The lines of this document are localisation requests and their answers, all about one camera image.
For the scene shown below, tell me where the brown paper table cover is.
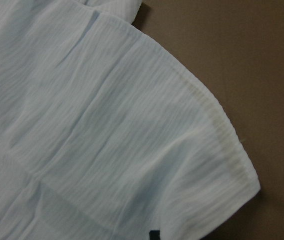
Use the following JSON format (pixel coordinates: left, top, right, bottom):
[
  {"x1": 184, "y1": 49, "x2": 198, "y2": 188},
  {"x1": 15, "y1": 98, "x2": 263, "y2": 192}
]
[{"x1": 134, "y1": 0, "x2": 284, "y2": 240}]

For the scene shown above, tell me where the light blue button shirt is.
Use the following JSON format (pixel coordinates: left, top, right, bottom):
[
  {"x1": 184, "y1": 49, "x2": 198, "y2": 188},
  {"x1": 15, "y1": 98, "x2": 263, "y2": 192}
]
[{"x1": 0, "y1": 0, "x2": 260, "y2": 240}]

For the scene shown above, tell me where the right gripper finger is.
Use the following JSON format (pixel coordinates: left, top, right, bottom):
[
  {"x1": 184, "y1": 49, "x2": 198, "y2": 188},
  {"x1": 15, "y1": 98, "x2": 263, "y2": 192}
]
[{"x1": 149, "y1": 224, "x2": 161, "y2": 240}]

